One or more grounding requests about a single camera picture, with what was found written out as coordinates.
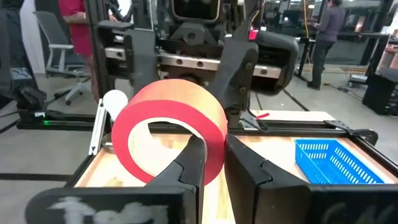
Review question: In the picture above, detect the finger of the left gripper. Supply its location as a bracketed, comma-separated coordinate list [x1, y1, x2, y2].
[214, 37, 259, 129]
[123, 27, 160, 96]

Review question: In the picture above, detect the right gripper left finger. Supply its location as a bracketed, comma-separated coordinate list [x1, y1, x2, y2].
[144, 135, 208, 191]

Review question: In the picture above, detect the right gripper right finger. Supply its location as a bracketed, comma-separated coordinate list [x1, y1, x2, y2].
[223, 133, 311, 224]

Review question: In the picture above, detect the red tape roll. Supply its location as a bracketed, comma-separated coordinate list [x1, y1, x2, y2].
[111, 78, 229, 187]

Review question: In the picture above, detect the white light bulb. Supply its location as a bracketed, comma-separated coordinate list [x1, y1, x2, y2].
[102, 89, 129, 121]

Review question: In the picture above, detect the blue plastic basket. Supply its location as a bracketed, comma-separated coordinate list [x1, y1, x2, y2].
[294, 138, 386, 185]

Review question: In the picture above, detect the person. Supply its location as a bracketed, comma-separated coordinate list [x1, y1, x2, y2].
[58, 0, 102, 100]
[307, 0, 346, 91]

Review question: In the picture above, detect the silver metal bar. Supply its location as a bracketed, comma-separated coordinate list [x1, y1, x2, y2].
[88, 98, 108, 156]

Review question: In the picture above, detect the grey office chair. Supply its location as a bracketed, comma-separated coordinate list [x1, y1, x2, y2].
[33, 11, 91, 106]

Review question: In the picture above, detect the black device with green light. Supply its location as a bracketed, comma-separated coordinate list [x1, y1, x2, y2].
[12, 83, 49, 121]

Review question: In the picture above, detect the black desk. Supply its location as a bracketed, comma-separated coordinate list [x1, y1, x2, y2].
[294, 30, 392, 82]

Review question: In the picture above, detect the black crate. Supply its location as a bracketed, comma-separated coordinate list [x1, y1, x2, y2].
[362, 73, 398, 116]

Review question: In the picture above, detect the black metal table frame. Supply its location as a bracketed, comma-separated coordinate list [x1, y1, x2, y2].
[17, 113, 398, 187]

